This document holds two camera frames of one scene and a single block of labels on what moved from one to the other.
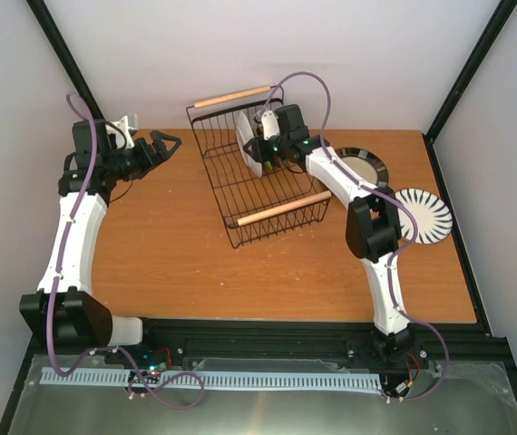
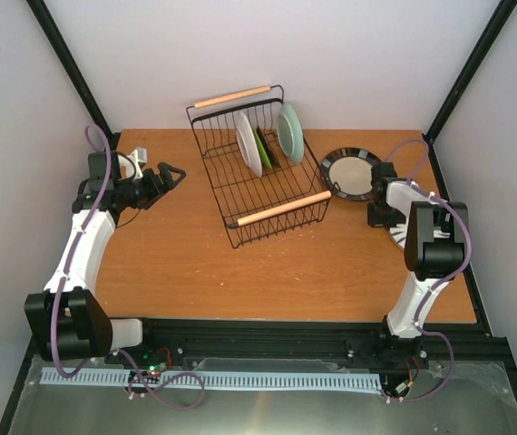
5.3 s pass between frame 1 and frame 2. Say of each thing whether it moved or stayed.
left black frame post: stayed
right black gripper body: moved
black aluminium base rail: stayed
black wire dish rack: stayed
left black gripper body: moved
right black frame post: stayed
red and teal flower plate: stayed
